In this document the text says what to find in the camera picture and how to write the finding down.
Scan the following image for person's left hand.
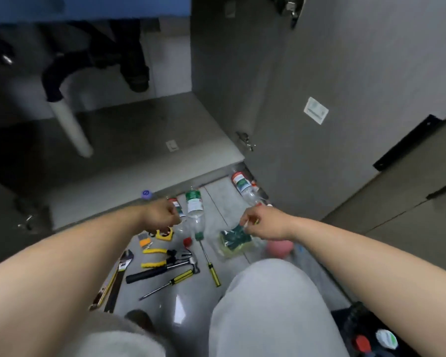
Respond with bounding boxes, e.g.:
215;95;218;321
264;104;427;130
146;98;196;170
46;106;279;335
143;200;183;232

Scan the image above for person's right hand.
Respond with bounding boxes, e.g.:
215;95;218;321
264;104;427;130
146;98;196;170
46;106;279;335
239;205;294;240

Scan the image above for green sponge plastic pack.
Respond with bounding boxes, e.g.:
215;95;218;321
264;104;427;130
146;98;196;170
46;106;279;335
219;224;264;259

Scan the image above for person's right forearm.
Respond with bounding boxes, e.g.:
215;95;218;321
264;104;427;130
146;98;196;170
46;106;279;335
288;215;446;340

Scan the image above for person's left forearm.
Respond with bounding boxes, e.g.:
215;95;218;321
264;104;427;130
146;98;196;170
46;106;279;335
0;206;153;357

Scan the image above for clear bottle red label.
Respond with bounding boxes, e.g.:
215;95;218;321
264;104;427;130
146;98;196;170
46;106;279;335
167;197;189;235

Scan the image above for yellow black tape measure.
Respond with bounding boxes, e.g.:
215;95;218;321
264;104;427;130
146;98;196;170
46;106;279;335
150;227;175;242

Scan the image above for clear bottle white green label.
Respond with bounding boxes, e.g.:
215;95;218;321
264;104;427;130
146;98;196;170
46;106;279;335
230;170;274;211

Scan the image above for pink ball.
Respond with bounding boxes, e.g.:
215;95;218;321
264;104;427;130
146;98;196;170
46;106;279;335
266;239;294;259

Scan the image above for yellow black screwdriver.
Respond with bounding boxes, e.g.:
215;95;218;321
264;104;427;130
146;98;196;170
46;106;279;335
198;239;222;288
139;269;195;301

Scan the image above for black adjustable wrench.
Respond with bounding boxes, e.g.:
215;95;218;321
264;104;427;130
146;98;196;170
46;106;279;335
105;250;135;314

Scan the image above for metal door hinge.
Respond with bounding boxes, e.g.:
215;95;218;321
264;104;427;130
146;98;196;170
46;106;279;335
16;213;36;231
236;131;256;152
268;0;307;29

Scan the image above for person's right leg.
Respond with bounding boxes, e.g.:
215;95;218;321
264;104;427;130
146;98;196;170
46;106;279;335
208;259;351;357

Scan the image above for person's leg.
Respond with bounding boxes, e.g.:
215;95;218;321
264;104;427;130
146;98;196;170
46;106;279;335
208;259;351;357
65;312;166;357

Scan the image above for yellow black hand saw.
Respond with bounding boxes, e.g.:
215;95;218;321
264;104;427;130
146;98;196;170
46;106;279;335
90;269;120;312

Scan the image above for person's dark shoe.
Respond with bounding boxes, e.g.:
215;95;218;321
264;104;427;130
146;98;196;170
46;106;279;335
124;309;157;334

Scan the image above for white paper sticker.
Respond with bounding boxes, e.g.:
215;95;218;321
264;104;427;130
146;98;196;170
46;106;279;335
304;96;329;125

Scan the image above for white drain pipe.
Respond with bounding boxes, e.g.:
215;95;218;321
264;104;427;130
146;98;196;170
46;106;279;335
49;98;94;159

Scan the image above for person's left leg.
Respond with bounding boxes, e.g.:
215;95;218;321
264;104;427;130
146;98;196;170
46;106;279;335
65;312;166;357

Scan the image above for beige cabinet door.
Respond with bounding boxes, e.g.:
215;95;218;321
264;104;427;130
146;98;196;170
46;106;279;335
321;108;446;250

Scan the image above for red round knob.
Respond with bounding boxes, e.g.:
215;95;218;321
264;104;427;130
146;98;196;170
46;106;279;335
352;335;373;354

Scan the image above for grey cabinet door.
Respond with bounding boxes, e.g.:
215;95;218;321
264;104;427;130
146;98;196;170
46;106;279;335
245;0;446;222
0;174;55;272

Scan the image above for white green round lid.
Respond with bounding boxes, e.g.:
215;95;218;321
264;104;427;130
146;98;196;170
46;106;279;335
375;329;399;350

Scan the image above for black drain trap pipe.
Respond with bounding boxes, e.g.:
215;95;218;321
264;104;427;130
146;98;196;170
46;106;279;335
41;19;150;103

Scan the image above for black tool box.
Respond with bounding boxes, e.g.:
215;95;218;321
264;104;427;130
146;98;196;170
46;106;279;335
331;302;446;357

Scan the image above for blue sink basin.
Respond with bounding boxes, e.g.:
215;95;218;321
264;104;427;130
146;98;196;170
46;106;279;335
0;0;192;23

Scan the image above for yellow handled pliers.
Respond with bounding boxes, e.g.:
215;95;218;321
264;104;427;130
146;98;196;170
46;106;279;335
140;248;177;269

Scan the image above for black handled claw hammer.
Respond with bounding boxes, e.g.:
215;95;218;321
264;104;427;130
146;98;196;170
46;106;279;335
126;249;201;284

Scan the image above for black door handle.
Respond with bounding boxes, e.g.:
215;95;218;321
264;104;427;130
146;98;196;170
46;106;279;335
373;114;443;172

